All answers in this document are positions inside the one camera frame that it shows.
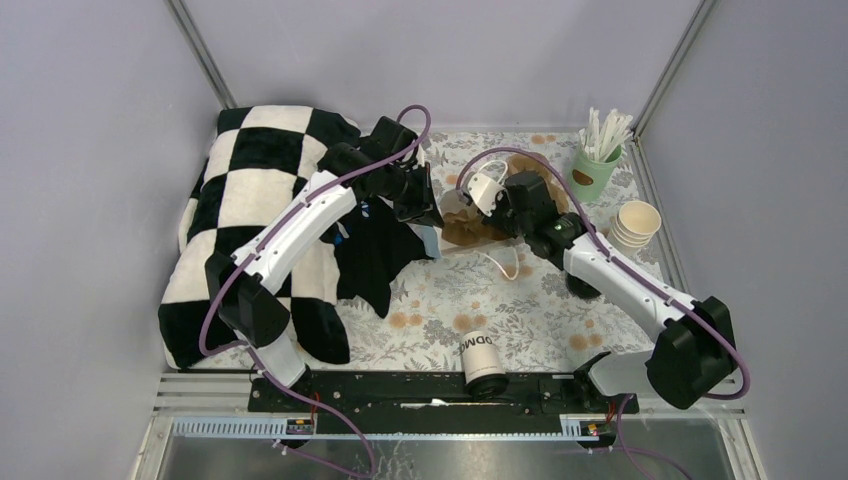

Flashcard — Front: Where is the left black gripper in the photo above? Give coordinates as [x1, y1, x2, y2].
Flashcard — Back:
[381, 161, 445, 228]

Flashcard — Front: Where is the light blue paper bag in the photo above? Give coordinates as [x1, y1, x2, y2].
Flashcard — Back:
[409, 192, 525, 282]

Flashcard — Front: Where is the brown cardboard cup carrier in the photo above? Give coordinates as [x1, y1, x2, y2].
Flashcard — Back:
[440, 204, 510, 247]

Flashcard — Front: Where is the white paper coffee cup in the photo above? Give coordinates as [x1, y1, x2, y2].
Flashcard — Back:
[459, 330, 505, 384]

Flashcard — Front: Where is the black plastic cup lid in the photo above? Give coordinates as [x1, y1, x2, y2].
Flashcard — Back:
[464, 374, 509, 401]

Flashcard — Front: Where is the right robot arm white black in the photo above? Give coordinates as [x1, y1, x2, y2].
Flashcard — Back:
[477, 171, 741, 412]

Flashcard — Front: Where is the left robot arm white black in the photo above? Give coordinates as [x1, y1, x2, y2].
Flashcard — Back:
[199, 116, 443, 411]

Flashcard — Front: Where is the black t-shirt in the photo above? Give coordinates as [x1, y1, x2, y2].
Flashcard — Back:
[334, 198, 428, 318]

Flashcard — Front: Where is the green straw holder cup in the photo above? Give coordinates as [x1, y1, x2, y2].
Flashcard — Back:
[566, 146, 623, 203]

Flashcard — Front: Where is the floral patterned table mat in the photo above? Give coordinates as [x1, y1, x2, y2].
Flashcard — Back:
[218, 130, 670, 374]

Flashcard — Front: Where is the white wrapped straws bundle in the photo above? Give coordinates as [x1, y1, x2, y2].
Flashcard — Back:
[578, 107, 634, 163]

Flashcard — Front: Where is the stack of white paper cups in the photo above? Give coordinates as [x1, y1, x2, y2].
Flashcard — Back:
[606, 200, 662, 257]

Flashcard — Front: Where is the black white checkered blanket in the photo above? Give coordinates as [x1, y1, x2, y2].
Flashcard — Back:
[158, 105, 361, 369]

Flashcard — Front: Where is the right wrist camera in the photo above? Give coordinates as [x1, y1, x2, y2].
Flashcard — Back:
[460, 173, 505, 217]

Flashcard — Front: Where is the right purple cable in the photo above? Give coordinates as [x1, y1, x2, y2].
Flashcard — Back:
[455, 146, 753, 480]

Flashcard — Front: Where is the purple cable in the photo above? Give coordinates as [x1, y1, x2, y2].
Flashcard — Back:
[455, 146, 753, 480]
[197, 104, 434, 480]

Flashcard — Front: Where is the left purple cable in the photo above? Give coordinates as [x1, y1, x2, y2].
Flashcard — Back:
[197, 104, 434, 480]

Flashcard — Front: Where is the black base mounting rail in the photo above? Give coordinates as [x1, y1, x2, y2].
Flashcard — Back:
[248, 369, 641, 437]

